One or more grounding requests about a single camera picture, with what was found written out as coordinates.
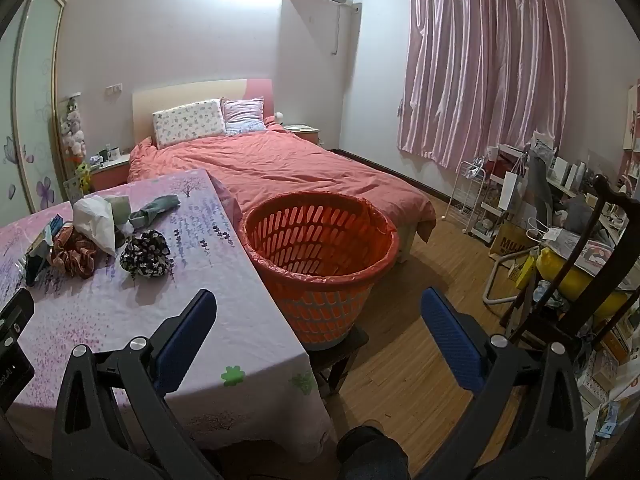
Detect white plastic bag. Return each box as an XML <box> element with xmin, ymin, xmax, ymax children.
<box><xmin>73</xmin><ymin>196</ymin><xmax>118</xmax><ymax>257</ymax></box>

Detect beige pink bed headboard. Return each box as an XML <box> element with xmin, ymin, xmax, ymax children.
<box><xmin>132</xmin><ymin>79</ymin><xmax>275</xmax><ymax>147</ymax></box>

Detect brown paper bag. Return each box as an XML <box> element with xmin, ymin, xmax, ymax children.
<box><xmin>489</xmin><ymin>220</ymin><xmax>538</xmax><ymax>260</ymax></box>

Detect grey green cloth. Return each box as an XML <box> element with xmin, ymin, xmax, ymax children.
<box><xmin>129</xmin><ymin>194</ymin><xmax>181</xmax><ymax>230</ymax></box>

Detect yellow bag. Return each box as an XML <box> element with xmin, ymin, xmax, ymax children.
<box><xmin>535</xmin><ymin>247</ymin><xmax>636</xmax><ymax>321</ymax></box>

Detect hanging plush toys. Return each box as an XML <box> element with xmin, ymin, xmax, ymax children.
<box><xmin>60</xmin><ymin>97</ymin><xmax>87</xmax><ymax>163</ymax></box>

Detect pink striped pillow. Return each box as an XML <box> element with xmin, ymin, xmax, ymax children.
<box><xmin>221</xmin><ymin>97</ymin><xmax>266</xmax><ymax>135</ymax></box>

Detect dark wooden chair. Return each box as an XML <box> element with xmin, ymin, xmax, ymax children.
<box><xmin>500</xmin><ymin>174</ymin><xmax>640</xmax><ymax>356</ymax></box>

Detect red duvet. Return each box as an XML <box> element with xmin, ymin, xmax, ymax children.
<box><xmin>127</xmin><ymin>127</ymin><xmax>437</xmax><ymax>243</ymax></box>

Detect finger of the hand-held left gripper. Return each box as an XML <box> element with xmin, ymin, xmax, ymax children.
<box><xmin>0</xmin><ymin>287</ymin><xmax>35</xmax><ymax>348</ymax></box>

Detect pink floral tablecloth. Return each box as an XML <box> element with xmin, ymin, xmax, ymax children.
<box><xmin>0</xmin><ymin>168</ymin><xmax>337</xmax><ymax>466</ymax></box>

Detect air conditioner cable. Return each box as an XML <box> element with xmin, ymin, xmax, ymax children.
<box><xmin>330</xmin><ymin>2</ymin><xmax>346</xmax><ymax>56</ymax></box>

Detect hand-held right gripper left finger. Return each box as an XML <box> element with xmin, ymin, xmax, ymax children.
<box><xmin>52</xmin><ymin>288</ymin><xmax>218</xmax><ymax>480</ymax></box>

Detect white trolley cart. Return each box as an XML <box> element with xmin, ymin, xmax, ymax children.
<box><xmin>470</xmin><ymin>144</ymin><xmax>531</xmax><ymax>241</ymax></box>

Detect red plaid scrunchie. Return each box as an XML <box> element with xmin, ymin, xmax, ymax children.
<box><xmin>51</xmin><ymin>225</ymin><xmax>101</xmax><ymax>279</ymax></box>

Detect pink white nightstand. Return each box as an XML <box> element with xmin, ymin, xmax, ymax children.
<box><xmin>90</xmin><ymin>154</ymin><xmax>132</xmax><ymax>192</ymax></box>
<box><xmin>284</xmin><ymin>124</ymin><xmax>321</xmax><ymax>147</ymax></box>

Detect white floral pillow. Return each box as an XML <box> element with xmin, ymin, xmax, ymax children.
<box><xmin>152</xmin><ymin>99</ymin><xmax>227</xmax><ymax>150</ymax></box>

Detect pink curtain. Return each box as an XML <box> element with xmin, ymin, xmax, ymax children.
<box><xmin>398</xmin><ymin>0</ymin><xmax>571</xmax><ymax>171</ymax></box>

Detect white paper bag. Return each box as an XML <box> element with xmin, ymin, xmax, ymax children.
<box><xmin>497</xmin><ymin>171</ymin><xmax>523</xmax><ymax>211</ymax></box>

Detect white wire rack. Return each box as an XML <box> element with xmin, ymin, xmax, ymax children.
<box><xmin>446</xmin><ymin>160</ymin><xmax>488</xmax><ymax>235</ymax></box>

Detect dark wooden stool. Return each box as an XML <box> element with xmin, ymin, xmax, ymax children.
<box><xmin>307</xmin><ymin>324</ymin><xmax>370</xmax><ymax>393</ymax></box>

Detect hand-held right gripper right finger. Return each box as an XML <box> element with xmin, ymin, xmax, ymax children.
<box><xmin>420</xmin><ymin>287</ymin><xmax>587</xmax><ymax>480</ymax></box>

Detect red white magazine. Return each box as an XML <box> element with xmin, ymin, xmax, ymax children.
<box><xmin>575</xmin><ymin>239</ymin><xmax>618</xmax><ymax>273</ymax></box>

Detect pink white shelf unit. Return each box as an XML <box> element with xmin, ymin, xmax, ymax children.
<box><xmin>622</xmin><ymin>80</ymin><xmax>640</xmax><ymax>151</ymax></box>

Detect orange plastic laundry basket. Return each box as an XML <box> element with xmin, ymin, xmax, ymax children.
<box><xmin>243</xmin><ymin>191</ymin><xmax>401</xmax><ymax>352</ymax></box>

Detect flower print wardrobe door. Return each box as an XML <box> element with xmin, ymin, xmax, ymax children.
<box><xmin>0</xmin><ymin>0</ymin><xmax>68</xmax><ymax>228</ymax></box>

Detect black floral scrunchie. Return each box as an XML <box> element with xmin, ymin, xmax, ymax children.
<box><xmin>119</xmin><ymin>230</ymin><xmax>173</xmax><ymax>278</ymax></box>

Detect person's leg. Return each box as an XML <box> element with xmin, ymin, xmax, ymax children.
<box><xmin>336</xmin><ymin>426</ymin><xmax>411</xmax><ymax>480</ymax></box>

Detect white metal tube frame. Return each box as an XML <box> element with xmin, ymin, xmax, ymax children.
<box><xmin>482</xmin><ymin>249</ymin><xmax>531</xmax><ymax>306</ymax></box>

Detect pile of boxes and papers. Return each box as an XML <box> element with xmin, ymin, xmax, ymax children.
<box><xmin>575</xmin><ymin>310</ymin><xmax>640</xmax><ymax>456</ymax></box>

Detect grey chair back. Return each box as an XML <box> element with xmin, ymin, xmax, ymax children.
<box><xmin>525</xmin><ymin>150</ymin><xmax>556</xmax><ymax>231</ymax></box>

